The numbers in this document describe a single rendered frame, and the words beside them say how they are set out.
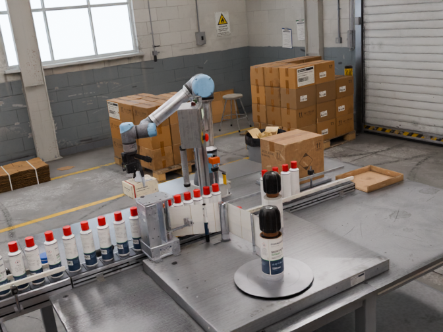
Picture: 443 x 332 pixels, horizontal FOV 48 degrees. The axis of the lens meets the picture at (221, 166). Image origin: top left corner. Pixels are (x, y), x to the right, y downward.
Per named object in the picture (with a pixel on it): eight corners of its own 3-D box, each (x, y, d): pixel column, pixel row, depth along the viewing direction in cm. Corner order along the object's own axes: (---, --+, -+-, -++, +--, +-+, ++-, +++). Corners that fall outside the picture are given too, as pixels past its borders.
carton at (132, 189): (132, 199, 275) (130, 186, 272) (123, 193, 284) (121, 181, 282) (158, 191, 283) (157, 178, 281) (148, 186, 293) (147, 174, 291)
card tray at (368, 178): (367, 192, 285) (367, 186, 284) (335, 182, 307) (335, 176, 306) (403, 180, 300) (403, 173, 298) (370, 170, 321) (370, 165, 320)
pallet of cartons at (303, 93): (296, 161, 629) (291, 68, 594) (251, 150, 694) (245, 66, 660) (356, 139, 696) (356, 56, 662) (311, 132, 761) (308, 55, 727)
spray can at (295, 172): (295, 199, 272) (293, 163, 266) (288, 197, 276) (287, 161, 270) (302, 197, 274) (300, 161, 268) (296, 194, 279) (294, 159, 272)
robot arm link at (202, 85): (216, 167, 292) (210, 72, 278) (220, 174, 277) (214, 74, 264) (196, 169, 290) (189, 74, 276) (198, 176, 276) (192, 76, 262)
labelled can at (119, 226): (120, 257, 224) (113, 215, 218) (117, 253, 228) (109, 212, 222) (131, 254, 227) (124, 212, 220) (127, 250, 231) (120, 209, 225)
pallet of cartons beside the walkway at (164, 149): (215, 165, 639) (208, 96, 613) (158, 183, 593) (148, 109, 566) (166, 150, 733) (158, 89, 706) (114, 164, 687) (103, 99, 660)
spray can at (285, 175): (286, 203, 268) (284, 166, 262) (280, 200, 272) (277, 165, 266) (293, 200, 271) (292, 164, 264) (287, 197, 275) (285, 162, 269)
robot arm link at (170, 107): (200, 68, 287) (134, 122, 289) (202, 69, 277) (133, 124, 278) (212, 83, 291) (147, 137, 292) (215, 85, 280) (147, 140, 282)
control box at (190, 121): (181, 149, 236) (177, 109, 231) (186, 139, 253) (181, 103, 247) (202, 147, 236) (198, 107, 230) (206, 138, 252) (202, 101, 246)
